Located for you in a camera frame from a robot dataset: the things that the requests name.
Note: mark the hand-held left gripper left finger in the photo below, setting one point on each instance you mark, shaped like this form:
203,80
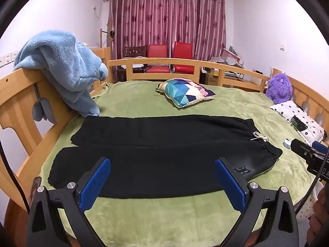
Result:
93,182

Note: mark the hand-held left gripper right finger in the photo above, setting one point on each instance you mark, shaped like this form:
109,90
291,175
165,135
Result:
230,182

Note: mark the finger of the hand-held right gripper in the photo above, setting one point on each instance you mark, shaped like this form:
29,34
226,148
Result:
320,147
300,148

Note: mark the black pants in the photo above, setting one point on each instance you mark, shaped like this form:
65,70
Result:
159,159

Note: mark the person's right hand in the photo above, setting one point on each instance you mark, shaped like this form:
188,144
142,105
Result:
318,218

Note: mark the small white blue device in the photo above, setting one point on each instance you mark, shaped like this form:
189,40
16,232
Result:
286,143

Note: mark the small black pouch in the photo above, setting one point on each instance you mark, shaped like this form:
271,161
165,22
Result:
298,123

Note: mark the white flower print pillow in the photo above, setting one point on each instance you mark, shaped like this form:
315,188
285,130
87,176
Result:
287,109

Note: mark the purple plush toy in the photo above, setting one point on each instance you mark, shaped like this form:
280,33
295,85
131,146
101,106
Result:
279,87

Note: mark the geometric print pillow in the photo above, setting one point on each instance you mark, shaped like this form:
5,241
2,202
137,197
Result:
185,92

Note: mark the green fleece blanket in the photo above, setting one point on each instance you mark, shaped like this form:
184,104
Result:
154,100

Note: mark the cardboard box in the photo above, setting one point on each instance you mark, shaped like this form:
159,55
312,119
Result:
212,78

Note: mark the pile of plastic packaging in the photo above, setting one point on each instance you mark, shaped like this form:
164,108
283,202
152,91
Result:
227,56

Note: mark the dark wooden chair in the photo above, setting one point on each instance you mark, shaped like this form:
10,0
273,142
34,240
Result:
133,51

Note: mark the wooden coat rack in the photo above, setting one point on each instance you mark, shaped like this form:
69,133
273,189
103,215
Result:
102,37

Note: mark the maroon patterned curtain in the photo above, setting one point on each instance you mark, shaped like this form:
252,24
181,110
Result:
167,12

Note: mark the wooden bed frame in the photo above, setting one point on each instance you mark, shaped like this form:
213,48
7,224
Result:
15,90

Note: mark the white wall outlets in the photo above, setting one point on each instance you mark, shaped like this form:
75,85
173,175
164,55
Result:
7,59

